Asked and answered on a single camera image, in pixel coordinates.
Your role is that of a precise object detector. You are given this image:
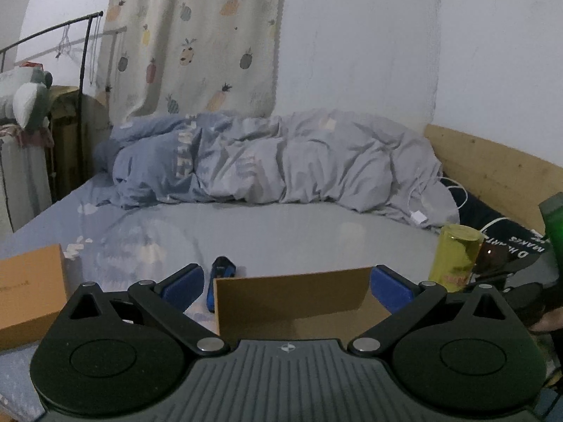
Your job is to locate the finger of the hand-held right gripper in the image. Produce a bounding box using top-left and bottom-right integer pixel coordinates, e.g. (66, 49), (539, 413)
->
(470, 246), (546, 283)
(499, 282), (546, 306)

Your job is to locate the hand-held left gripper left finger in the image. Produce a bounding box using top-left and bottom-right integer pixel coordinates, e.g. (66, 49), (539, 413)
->
(66, 263), (230, 357)

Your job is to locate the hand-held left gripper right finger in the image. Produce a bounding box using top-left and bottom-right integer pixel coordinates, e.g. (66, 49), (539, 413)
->
(347, 264), (527, 357)

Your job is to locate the person's right hand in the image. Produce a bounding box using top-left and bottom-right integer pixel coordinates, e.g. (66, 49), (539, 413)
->
(528, 310), (556, 335)

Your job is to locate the dark pillow with white print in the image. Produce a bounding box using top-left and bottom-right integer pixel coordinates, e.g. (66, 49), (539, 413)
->
(440, 176), (551, 274)

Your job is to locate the blue black stapler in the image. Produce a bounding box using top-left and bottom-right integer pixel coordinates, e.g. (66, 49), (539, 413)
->
(205, 256), (237, 314)

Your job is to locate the wooden headboard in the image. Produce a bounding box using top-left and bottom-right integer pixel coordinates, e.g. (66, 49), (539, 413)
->
(424, 123), (563, 239)

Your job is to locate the brown flat cardboard box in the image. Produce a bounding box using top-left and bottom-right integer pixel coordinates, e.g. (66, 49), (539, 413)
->
(0, 243), (70, 353)

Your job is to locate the grey blue duvet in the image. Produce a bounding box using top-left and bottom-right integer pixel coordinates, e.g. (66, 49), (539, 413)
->
(93, 109), (461, 232)

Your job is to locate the brown cabinet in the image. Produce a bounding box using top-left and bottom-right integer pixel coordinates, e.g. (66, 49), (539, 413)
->
(47, 85), (111, 205)

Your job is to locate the translucent storage bag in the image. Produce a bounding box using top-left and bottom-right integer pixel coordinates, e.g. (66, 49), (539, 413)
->
(0, 134), (54, 235)

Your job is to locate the pink patterned cloth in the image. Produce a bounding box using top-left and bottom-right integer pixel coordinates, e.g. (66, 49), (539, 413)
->
(0, 124), (55, 149)

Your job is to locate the grey white plush toy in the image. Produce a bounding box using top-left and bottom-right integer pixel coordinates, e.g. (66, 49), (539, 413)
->
(0, 63), (54, 132)

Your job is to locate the pineapple print curtain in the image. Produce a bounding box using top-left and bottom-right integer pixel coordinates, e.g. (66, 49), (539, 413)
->
(95, 0), (287, 120)

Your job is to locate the black metal clothes rack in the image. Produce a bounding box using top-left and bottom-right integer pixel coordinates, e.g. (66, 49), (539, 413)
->
(0, 11), (105, 177)

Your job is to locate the white charger with cable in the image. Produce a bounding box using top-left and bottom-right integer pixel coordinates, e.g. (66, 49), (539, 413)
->
(406, 179), (507, 234)

